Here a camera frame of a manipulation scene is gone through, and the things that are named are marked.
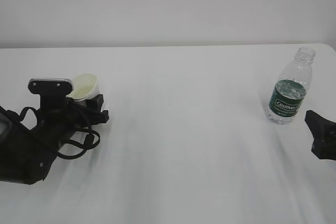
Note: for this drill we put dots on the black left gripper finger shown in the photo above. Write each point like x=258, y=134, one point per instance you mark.
x=97, y=118
x=95, y=104

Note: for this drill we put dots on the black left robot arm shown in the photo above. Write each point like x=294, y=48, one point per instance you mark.
x=32, y=139

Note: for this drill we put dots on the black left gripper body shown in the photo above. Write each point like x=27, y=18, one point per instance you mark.
x=60, y=121

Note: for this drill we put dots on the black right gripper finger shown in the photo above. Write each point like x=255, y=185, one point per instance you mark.
x=320, y=128

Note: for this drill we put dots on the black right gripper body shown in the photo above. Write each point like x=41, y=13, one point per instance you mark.
x=324, y=147

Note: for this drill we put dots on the clear green-label water bottle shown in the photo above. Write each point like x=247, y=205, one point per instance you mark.
x=291, y=87

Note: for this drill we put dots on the white paper cup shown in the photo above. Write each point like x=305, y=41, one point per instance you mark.
x=85, y=87

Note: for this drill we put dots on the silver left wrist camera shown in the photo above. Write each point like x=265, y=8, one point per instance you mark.
x=52, y=91

